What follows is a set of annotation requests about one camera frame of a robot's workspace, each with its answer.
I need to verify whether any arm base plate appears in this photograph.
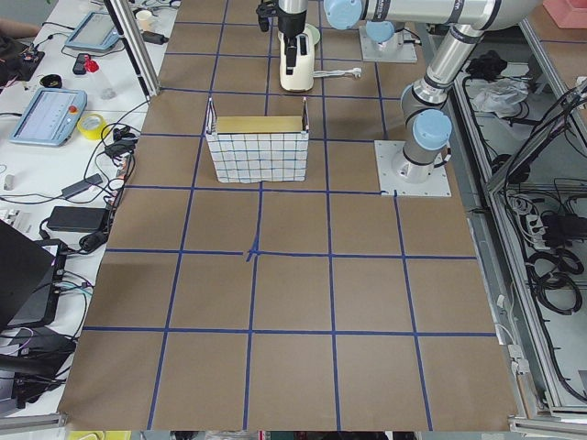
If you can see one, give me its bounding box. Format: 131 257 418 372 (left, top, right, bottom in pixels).
374 140 451 198
359 26 417 63

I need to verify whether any white paper cup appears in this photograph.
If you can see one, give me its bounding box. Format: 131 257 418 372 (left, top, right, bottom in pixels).
135 9 154 32

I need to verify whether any white two-slot toaster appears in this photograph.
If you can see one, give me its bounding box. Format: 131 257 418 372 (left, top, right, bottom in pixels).
278 33 315 92

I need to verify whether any aluminium frame post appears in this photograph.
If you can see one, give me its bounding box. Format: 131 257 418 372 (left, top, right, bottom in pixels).
104 0 161 100

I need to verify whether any black laptop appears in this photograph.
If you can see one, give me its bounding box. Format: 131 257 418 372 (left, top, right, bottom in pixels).
1 222 66 330

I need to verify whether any black power adapter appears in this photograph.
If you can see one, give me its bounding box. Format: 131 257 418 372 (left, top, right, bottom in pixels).
61 173 103 199

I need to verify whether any yellow tape roll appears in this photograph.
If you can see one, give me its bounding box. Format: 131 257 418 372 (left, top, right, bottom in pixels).
76 113 111 140

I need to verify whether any light green plate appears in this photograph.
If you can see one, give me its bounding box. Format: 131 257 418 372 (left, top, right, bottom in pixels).
305 23 321 45

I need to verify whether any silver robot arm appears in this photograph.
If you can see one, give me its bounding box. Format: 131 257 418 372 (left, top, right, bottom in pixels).
324 0 541 183
256 0 398 50

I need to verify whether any red cap plastic bottle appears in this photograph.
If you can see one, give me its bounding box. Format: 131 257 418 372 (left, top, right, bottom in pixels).
83 55 116 100

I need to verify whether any blue teach pendant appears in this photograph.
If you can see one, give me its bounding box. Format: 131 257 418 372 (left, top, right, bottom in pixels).
9 88 87 147
64 11 120 52

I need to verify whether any white toaster power cord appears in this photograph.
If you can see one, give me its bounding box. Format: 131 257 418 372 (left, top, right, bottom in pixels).
313 67 363 80

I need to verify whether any large black power brick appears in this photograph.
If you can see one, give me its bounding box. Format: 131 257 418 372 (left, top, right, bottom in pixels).
47 206 108 233

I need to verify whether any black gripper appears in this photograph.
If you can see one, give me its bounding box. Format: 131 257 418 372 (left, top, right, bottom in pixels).
256 0 277 31
277 9 306 75

